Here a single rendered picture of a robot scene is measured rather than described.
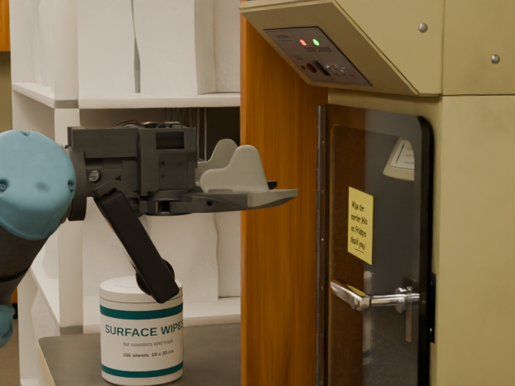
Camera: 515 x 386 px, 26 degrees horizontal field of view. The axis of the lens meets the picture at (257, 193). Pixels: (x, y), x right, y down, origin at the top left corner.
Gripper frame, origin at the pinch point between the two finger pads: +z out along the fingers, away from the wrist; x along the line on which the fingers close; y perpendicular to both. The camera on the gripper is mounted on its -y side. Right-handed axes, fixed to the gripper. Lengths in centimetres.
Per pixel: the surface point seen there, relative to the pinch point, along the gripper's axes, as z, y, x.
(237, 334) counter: 21, -38, 88
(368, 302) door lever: 9.7, -11.2, -0.4
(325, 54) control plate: 8.9, 13.5, 10.1
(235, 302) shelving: 30, -40, 121
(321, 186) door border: 14.2, -2.8, 25.7
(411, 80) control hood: 12.0, 11.2, -4.9
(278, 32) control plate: 6.5, 15.9, 18.9
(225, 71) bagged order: 31, 9, 133
